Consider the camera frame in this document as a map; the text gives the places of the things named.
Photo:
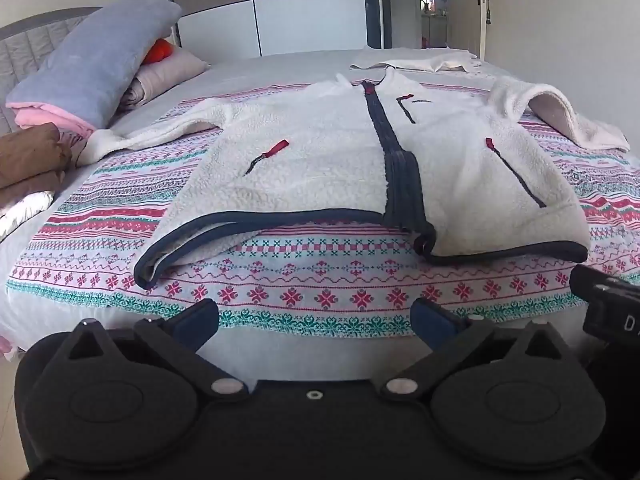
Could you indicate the brown folded cloth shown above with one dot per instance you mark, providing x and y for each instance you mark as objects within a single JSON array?
[{"x": 30, "y": 155}]

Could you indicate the grey-blue pillow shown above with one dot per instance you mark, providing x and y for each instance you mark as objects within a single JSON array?
[{"x": 95, "y": 60}]

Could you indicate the white folded towel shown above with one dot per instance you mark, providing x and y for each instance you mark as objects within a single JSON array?
[{"x": 415, "y": 60}]

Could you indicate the white fleece jacket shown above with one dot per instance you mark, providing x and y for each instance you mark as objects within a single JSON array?
[{"x": 310, "y": 170}]

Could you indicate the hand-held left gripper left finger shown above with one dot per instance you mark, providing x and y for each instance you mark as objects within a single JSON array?
[{"x": 197, "y": 321}]

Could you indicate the grey quilted headboard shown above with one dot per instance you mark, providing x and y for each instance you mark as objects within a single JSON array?
[{"x": 25, "y": 50}]

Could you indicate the white door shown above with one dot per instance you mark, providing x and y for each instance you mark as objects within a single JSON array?
[{"x": 483, "y": 35}]

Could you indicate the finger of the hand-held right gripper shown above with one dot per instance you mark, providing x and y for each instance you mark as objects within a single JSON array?
[{"x": 587, "y": 282}]

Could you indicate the orange-red soft item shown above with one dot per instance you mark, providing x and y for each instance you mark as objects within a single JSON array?
[{"x": 160, "y": 50}]

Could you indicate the white and grey wardrobe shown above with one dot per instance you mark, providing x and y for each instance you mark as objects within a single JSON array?
[{"x": 300, "y": 10}]

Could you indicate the pink cloth piece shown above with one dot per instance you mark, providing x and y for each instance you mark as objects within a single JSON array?
[{"x": 6, "y": 347}]

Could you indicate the beige pillow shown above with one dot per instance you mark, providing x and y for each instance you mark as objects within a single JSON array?
[{"x": 167, "y": 72}]

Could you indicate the white shiny cloth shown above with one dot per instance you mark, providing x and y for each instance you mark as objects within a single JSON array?
[{"x": 20, "y": 212}]

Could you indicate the pink folded blanket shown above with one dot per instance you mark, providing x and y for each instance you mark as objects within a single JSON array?
[{"x": 45, "y": 117}]

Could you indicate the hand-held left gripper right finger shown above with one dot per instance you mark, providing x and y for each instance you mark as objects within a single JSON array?
[{"x": 431, "y": 322}]

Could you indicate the patterned knit blanket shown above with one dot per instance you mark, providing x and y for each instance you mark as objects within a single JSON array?
[{"x": 300, "y": 292}]

